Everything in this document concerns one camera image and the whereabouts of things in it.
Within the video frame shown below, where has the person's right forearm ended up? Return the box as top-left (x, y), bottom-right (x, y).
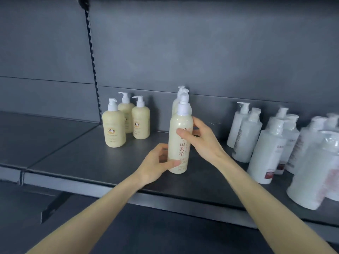
top-left (212, 152), bottom-right (330, 254)

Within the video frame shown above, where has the person's left forearm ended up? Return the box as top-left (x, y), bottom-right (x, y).
top-left (26, 173), bottom-right (149, 254)

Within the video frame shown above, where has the tall cream lotion bottle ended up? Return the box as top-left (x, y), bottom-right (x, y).
top-left (172, 88), bottom-right (189, 117)
top-left (167, 93), bottom-right (193, 174)
top-left (172, 86), bottom-right (186, 114)

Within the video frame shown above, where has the squat cream pump bottle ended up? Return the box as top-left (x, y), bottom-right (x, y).
top-left (102, 98), bottom-right (127, 149)
top-left (118, 92), bottom-right (135, 134)
top-left (131, 96), bottom-right (151, 140)

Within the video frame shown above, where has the row of white pump bottles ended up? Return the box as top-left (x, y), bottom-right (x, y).
top-left (226, 101), bottom-right (339, 211)

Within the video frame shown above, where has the slotted black shelf upright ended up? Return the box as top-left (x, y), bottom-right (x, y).
top-left (77, 0), bottom-right (103, 125)

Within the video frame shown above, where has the person's left hand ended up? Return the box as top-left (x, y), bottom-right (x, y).
top-left (138, 143), bottom-right (182, 189)

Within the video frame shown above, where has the person's right hand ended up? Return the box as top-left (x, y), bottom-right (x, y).
top-left (176, 116), bottom-right (228, 163)

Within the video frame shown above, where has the dark grey metal shelf board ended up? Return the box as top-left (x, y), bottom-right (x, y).
top-left (0, 111), bottom-right (100, 186)
top-left (23, 124), bottom-right (339, 244)

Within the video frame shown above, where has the black shelf support bracket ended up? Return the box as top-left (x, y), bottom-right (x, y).
top-left (41, 191), bottom-right (72, 224)

